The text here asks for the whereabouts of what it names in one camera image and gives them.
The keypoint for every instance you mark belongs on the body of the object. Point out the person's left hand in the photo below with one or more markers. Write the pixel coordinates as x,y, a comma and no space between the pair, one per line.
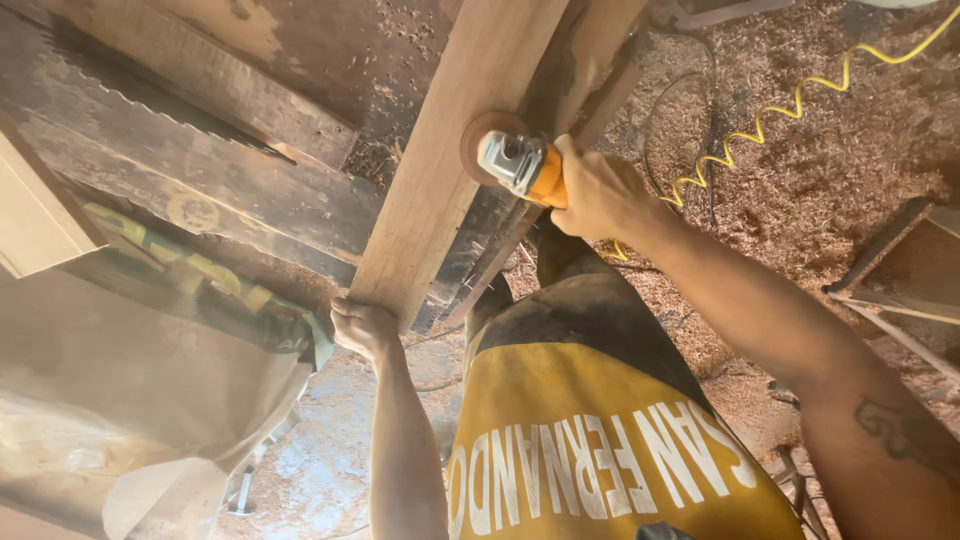
366,328

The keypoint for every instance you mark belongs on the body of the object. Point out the person's right hand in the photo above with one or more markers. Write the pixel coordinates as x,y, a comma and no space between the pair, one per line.
604,196

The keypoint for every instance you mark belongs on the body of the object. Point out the metal frame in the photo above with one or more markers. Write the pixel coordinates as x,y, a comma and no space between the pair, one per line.
892,262

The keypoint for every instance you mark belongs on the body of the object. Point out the pale wooden board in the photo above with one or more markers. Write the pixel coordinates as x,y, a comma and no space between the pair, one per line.
37,217

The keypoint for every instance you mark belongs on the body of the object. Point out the rusty metal rods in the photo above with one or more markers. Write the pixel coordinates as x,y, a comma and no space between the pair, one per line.
799,487

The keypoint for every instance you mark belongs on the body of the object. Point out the light wooden plank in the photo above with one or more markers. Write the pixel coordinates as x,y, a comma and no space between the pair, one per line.
457,142

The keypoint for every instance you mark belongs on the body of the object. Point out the green yellow printed sack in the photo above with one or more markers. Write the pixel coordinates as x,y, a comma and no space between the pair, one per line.
225,281

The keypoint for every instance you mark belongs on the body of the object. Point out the person's left fingers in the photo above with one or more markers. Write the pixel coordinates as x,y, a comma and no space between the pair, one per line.
342,306

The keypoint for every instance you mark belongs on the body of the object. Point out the orange angle grinder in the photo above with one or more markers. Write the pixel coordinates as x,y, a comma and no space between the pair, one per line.
525,169

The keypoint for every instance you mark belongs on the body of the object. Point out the dark weathered wooden board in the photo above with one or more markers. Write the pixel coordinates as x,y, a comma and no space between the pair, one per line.
187,172

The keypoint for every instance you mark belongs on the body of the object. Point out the grey plastic sheet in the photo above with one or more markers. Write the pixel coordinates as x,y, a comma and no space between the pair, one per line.
135,390

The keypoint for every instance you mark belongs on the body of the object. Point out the yellow printed shirt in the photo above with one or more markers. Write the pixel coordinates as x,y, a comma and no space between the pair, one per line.
592,427

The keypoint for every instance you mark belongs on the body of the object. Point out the person's right fingers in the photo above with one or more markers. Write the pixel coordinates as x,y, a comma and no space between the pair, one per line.
576,169

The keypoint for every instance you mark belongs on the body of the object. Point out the grey metal bar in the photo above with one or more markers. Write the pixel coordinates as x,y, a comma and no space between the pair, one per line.
720,13

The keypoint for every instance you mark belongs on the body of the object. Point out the small metal tool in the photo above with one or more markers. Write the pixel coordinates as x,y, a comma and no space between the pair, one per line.
244,491

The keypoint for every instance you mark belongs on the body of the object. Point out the dark wooden beam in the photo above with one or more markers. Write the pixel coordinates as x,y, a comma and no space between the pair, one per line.
574,67

